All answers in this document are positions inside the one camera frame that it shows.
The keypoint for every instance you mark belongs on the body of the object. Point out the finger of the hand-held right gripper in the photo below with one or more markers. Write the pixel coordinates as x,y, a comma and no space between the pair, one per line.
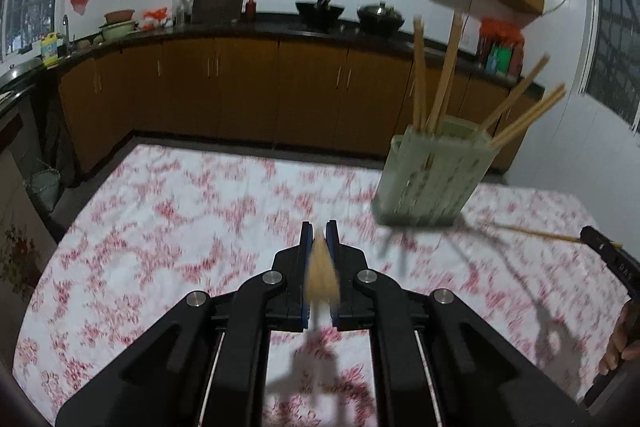
617,264

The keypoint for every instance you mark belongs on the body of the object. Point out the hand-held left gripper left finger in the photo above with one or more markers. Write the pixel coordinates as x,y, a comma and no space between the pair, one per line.
303,287

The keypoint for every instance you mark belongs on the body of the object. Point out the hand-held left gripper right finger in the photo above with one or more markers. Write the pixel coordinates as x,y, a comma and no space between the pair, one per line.
336,319

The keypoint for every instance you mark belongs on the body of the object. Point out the pale green perforated chopstick holder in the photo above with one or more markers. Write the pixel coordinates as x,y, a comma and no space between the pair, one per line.
430,177

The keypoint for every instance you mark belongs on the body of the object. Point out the person's right hand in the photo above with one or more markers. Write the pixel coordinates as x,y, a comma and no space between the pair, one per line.
617,347

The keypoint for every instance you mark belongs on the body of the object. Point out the white red floral tablecloth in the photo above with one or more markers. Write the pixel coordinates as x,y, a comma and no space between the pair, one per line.
175,232

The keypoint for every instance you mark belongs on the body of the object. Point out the brown lower kitchen cabinets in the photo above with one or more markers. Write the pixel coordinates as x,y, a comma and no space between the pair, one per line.
240,92

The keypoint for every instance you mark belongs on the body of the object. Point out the black kitchen countertop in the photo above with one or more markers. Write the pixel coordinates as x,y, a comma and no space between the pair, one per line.
270,27

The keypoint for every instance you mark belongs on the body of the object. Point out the black wok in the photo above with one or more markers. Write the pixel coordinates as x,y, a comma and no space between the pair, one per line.
320,14

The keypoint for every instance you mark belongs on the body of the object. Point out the green woven basket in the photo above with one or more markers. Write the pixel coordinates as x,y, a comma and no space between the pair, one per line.
45,189

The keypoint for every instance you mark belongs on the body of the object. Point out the black pot with lid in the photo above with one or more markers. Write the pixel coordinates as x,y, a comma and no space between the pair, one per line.
380,19

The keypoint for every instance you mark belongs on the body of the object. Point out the red bottle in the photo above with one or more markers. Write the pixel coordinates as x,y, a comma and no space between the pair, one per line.
251,9

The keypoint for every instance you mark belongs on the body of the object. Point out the dark cloth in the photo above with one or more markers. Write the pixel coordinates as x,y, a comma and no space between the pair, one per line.
60,142

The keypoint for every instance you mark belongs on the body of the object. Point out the dark brown cutting board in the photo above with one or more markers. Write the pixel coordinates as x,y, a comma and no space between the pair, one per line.
217,6

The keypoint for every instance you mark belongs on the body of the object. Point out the beige flower print cabinet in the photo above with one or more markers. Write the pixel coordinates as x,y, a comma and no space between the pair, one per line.
15,207

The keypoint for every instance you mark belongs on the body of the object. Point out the glass jars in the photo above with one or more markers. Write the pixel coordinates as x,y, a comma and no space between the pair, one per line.
181,9

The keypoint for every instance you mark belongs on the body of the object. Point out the red plastic bag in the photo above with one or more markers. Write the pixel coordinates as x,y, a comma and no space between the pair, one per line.
155,17

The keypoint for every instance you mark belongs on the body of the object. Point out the green basin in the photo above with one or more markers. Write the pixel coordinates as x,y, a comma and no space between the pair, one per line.
117,32

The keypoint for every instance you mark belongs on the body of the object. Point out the brown bowl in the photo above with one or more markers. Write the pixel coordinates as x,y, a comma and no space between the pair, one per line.
120,15

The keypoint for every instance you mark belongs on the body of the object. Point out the yellow dish soap bottle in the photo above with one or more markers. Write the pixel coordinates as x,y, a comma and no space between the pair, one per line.
51,49

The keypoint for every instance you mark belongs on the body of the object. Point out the metal tap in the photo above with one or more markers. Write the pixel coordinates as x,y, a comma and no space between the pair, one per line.
65,32

